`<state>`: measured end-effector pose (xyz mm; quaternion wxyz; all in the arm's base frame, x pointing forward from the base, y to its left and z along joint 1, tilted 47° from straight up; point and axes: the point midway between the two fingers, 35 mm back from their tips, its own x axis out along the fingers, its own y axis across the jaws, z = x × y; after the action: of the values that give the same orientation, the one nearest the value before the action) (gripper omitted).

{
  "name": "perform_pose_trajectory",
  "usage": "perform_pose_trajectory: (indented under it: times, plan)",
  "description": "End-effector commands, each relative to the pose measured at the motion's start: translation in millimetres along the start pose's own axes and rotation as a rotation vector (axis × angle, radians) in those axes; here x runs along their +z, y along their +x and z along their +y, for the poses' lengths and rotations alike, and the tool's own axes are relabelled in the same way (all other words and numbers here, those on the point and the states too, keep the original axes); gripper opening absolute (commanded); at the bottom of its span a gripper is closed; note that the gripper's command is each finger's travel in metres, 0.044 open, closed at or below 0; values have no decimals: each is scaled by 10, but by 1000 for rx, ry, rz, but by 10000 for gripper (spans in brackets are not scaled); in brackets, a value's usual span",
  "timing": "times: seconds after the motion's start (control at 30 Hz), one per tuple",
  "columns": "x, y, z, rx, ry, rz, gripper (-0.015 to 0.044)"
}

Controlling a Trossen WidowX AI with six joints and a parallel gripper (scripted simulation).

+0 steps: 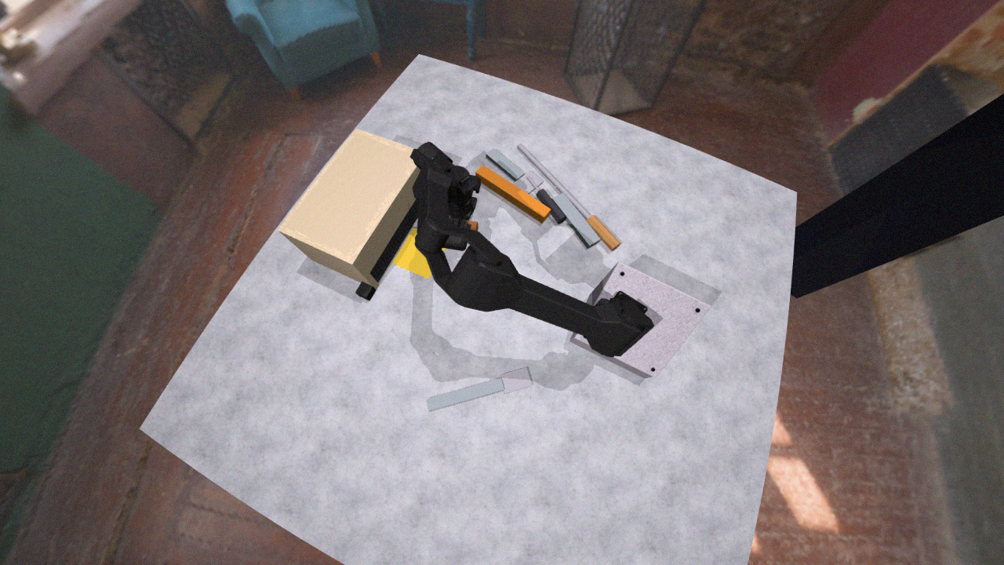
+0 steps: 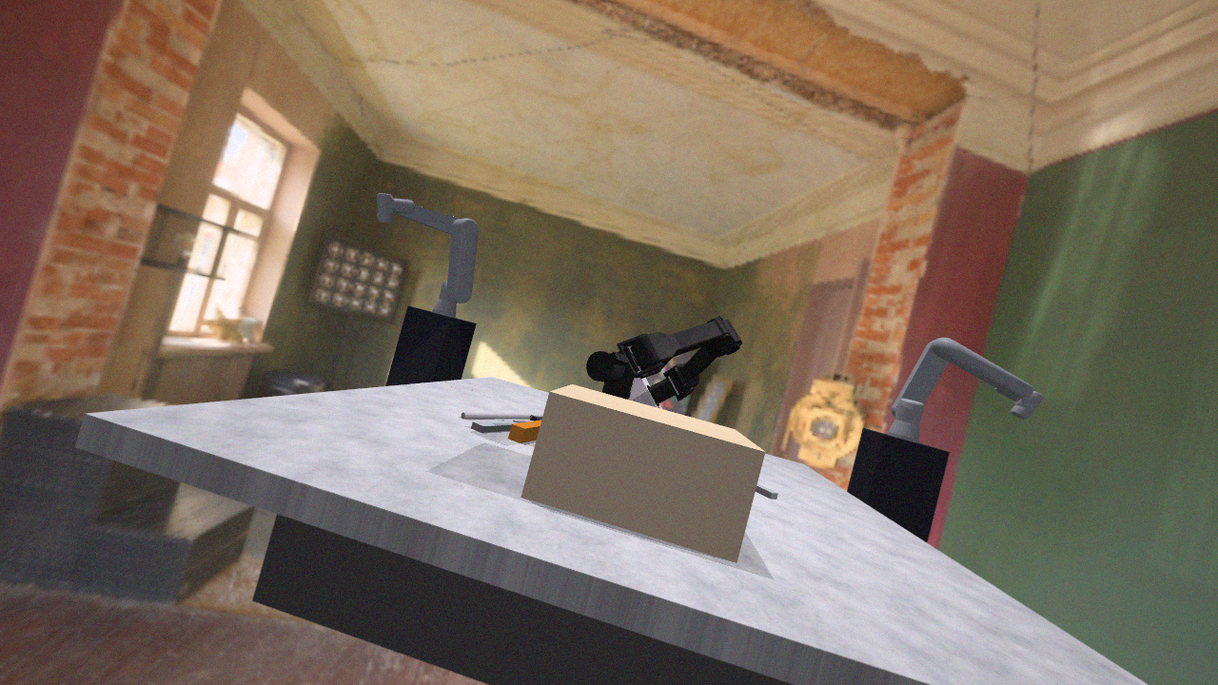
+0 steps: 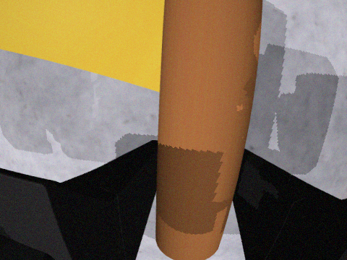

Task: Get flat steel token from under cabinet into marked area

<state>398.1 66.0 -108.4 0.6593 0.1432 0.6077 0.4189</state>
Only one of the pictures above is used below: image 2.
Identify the orange rectangular bar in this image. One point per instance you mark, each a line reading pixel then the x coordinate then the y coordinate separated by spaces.
pixel 524 431

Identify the tan rectangular box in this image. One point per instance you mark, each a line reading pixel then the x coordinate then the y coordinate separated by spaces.
pixel 648 470

